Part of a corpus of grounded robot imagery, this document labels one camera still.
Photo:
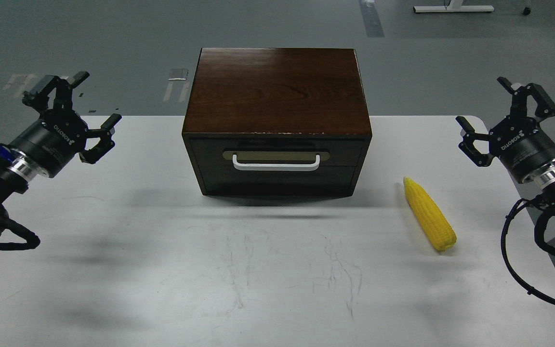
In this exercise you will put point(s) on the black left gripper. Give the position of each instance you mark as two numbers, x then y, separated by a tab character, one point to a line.
59	133

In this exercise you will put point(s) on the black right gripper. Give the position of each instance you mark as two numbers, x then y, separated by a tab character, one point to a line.
528	147

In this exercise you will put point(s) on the yellow corn cob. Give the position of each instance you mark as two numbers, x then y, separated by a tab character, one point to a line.
435	226

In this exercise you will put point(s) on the wooden drawer with white handle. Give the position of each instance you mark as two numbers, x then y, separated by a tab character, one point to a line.
273	166

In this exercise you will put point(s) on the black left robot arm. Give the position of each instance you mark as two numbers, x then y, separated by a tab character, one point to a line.
16	171

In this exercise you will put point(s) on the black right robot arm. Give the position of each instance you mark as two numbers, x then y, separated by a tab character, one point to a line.
531	100

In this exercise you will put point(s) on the dark wooden drawer cabinet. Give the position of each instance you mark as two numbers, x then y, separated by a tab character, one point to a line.
277	93

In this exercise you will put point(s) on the white desk leg base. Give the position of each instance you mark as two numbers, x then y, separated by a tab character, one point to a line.
453	6

